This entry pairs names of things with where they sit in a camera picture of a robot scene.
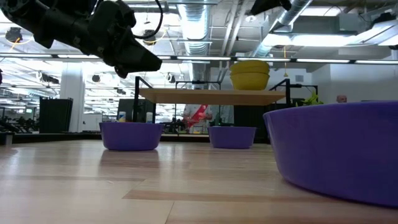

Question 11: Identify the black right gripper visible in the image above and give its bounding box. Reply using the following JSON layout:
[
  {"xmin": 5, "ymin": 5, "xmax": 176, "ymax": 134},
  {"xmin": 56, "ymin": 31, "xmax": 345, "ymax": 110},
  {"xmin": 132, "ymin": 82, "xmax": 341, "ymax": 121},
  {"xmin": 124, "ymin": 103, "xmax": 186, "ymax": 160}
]
[{"xmin": 249, "ymin": 0, "xmax": 292, "ymax": 16}]

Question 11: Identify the black screen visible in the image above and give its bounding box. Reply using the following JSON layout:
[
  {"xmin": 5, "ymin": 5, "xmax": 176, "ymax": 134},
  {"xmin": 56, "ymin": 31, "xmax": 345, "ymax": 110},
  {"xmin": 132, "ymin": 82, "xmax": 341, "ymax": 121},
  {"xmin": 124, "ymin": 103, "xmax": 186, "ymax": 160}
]
[{"xmin": 117, "ymin": 98, "xmax": 157, "ymax": 123}]

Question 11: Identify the black cabinet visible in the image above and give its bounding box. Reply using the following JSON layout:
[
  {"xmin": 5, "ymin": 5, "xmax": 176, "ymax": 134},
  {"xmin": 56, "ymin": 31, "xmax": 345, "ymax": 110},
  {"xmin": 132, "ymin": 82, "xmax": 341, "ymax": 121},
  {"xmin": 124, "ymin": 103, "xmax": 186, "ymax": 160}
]
[{"xmin": 233, "ymin": 104, "xmax": 271, "ymax": 144}]

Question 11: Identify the violet-blue plastic mini bowl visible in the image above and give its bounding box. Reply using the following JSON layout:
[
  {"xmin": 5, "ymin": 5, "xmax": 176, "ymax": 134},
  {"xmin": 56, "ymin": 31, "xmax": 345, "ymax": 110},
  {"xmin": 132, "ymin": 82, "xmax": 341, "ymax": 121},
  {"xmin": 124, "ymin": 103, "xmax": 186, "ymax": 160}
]
[
  {"xmin": 262, "ymin": 100, "xmax": 398, "ymax": 208},
  {"xmin": 99, "ymin": 121, "xmax": 165, "ymax": 152},
  {"xmin": 207, "ymin": 125, "xmax": 257, "ymax": 150}
]

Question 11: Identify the wooden shelf with black legs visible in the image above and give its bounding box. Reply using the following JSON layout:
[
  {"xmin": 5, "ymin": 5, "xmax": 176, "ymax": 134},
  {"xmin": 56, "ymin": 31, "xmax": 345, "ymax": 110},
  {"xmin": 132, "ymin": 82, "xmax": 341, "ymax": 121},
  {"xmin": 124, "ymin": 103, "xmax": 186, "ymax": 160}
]
[{"xmin": 134, "ymin": 76, "xmax": 292, "ymax": 124}]

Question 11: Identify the silver ventilation duct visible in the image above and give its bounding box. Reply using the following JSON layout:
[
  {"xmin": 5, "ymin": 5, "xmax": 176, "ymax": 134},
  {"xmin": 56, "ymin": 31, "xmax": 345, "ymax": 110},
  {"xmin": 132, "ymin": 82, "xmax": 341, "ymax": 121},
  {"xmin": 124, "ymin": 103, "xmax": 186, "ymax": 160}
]
[{"xmin": 177, "ymin": 0, "xmax": 216, "ymax": 82}]

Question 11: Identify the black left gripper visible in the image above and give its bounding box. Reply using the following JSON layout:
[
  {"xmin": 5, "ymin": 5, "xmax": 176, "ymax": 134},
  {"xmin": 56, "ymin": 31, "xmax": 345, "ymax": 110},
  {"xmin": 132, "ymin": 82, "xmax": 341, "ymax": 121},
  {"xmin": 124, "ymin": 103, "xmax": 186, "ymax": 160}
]
[{"xmin": 74, "ymin": 18, "xmax": 163, "ymax": 79}]

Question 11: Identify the long ceiling light strip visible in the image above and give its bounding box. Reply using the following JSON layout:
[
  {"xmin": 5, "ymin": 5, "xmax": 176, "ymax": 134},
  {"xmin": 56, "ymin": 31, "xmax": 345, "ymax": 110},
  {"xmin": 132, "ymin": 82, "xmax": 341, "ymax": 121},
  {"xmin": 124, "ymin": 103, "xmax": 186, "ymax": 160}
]
[{"xmin": 0, "ymin": 52, "xmax": 398, "ymax": 65}]

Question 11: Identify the green potted plant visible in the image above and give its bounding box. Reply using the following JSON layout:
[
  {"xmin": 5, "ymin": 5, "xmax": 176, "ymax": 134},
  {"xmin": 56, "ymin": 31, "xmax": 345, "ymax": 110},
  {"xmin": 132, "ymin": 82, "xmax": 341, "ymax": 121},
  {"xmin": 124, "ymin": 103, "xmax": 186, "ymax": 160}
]
[{"xmin": 295, "ymin": 91, "xmax": 325, "ymax": 107}]

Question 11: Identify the black low barrier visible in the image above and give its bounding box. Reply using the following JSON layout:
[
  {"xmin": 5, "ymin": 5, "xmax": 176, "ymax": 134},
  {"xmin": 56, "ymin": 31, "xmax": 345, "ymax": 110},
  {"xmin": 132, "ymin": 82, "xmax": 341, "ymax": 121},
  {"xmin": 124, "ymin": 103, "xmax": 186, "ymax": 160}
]
[{"xmin": 0, "ymin": 132, "xmax": 102, "ymax": 146}]

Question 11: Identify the black ceiling spotlight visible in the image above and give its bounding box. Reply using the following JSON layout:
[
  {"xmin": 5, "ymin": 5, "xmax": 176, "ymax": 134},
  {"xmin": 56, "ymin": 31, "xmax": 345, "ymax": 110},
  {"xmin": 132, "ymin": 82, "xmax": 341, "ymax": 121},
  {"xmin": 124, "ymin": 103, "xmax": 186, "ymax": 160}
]
[{"xmin": 143, "ymin": 29, "xmax": 157, "ymax": 47}]

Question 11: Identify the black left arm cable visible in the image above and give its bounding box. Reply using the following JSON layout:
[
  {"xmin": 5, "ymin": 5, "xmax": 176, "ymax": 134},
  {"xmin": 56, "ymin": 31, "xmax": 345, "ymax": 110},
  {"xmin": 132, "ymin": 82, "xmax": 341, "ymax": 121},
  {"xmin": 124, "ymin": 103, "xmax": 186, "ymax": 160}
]
[{"xmin": 133, "ymin": 0, "xmax": 164, "ymax": 40}]

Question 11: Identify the black room partition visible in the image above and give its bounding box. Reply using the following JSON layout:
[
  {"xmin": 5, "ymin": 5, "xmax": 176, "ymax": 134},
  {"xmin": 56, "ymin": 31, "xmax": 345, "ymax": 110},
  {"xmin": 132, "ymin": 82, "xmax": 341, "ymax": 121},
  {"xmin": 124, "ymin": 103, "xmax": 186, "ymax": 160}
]
[{"xmin": 39, "ymin": 97, "xmax": 74, "ymax": 134}]

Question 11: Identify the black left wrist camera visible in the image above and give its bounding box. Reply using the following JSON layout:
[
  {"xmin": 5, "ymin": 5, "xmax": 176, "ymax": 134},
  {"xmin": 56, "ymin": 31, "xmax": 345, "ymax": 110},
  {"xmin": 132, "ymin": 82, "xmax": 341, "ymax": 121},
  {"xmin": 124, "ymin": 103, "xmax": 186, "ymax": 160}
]
[{"xmin": 104, "ymin": 0, "xmax": 137, "ymax": 30}]

